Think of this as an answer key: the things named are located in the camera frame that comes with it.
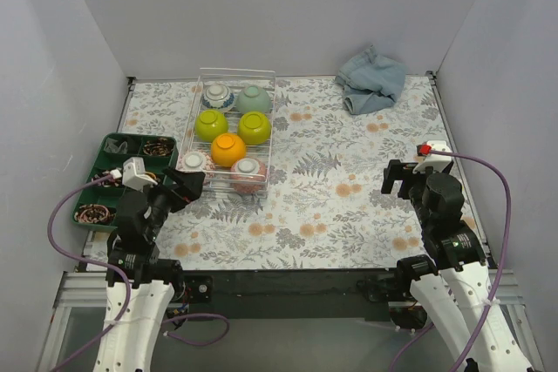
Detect red diamond pattern bowl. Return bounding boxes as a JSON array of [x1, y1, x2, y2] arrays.
[[176, 151, 216, 185]]

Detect orange bowl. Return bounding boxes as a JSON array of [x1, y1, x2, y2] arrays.
[[211, 132, 247, 167]]

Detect lime green bowl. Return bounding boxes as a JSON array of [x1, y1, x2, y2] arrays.
[[237, 112, 272, 145], [194, 109, 228, 142]]

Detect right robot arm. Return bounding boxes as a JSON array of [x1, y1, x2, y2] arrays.
[[381, 159, 534, 371]]

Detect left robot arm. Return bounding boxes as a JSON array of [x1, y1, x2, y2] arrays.
[[94, 168, 205, 371]]

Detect red floral pattern bowl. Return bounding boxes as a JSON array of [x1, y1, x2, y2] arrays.
[[230, 157, 267, 193]]

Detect green compartment tray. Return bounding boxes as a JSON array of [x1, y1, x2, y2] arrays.
[[72, 132, 178, 232]]

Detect clear plastic bag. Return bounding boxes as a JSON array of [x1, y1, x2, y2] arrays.
[[104, 138, 128, 154]]

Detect blue floral white bowl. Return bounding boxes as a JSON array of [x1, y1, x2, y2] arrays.
[[201, 83, 235, 112]]

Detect blue denim cloth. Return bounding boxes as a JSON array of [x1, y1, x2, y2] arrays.
[[335, 45, 407, 115]]

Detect pale green bowl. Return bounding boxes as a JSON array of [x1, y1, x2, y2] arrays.
[[235, 85, 272, 114]]

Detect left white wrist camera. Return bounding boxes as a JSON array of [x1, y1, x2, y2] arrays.
[[109, 157, 158, 192]]

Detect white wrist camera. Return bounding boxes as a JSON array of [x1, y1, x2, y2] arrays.
[[109, 157, 158, 192], [413, 140, 453, 173]]

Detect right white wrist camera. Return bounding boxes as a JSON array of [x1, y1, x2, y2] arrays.
[[413, 140, 453, 173]]

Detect white wire dish rack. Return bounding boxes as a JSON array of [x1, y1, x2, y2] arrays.
[[180, 67, 277, 195]]

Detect black white hair ties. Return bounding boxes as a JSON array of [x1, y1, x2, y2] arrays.
[[90, 170, 127, 188]]

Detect pink hair ties bottom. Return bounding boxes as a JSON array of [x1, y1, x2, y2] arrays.
[[74, 203, 111, 223]]

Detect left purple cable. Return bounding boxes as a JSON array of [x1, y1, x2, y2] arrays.
[[47, 170, 231, 372]]

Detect purple cable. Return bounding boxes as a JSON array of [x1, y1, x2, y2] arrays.
[[388, 146, 512, 372], [47, 170, 231, 372]]

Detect aluminium frame rail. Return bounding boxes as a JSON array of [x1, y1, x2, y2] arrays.
[[37, 268, 527, 371]]

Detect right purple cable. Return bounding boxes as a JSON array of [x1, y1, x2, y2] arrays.
[[388, 146, 512, 372]]

